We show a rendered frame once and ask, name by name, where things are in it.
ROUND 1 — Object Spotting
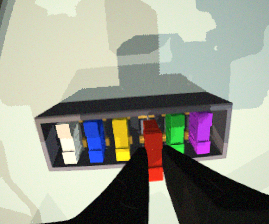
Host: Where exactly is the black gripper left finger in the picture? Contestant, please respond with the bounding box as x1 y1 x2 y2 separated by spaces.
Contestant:
45 148 150 224

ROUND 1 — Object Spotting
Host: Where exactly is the dark grey fuse block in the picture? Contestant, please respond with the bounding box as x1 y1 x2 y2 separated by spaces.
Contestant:
34 92 232 172

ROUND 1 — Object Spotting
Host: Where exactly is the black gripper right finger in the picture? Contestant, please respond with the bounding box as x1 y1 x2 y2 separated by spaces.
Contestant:
162 145 269 224

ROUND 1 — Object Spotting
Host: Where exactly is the yellow fuse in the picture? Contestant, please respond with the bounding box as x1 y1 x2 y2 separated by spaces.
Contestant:
113 117 130 161

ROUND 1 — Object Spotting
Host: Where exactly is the green fuse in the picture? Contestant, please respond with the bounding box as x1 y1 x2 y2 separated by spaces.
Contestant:
166 113 185 152

